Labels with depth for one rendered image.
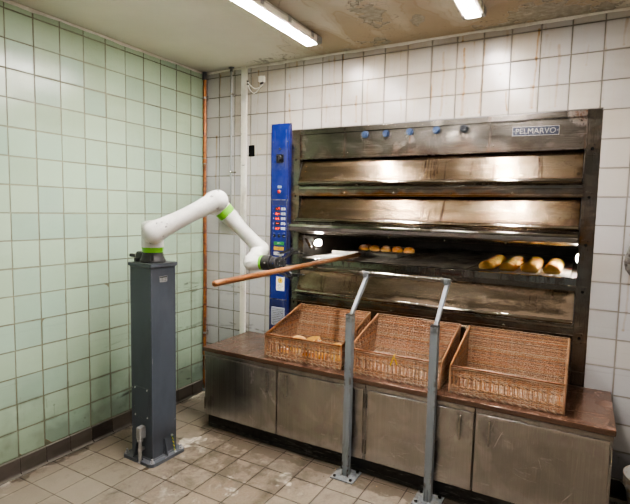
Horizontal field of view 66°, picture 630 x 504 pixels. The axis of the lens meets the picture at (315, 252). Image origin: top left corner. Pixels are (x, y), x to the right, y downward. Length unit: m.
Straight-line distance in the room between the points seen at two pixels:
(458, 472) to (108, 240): 2.52
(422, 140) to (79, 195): 2.16
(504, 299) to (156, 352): 2.09
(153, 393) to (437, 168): 2.19
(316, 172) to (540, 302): 1.67
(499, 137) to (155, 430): 2.68
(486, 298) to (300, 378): 1.23
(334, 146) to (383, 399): 1.71
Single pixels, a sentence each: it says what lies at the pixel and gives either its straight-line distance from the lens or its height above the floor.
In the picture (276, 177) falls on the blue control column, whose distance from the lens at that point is 3.60.
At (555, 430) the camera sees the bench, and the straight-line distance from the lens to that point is 2.68.
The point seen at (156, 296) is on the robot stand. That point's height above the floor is 1.01.
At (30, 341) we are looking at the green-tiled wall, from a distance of 3.24.
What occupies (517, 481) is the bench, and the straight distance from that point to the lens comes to 2.81.
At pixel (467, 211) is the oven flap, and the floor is 1.54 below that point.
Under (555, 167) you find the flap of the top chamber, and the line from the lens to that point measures 3.04.
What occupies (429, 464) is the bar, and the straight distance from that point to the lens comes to 2.83.
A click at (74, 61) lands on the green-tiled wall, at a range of 3.42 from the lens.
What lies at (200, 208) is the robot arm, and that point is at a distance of 2.84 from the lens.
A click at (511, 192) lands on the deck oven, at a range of 3.05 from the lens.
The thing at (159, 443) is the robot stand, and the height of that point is 0.11.
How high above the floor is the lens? 1.53
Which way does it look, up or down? 5 degrees down
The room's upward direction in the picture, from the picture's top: 1 degrees clockwise
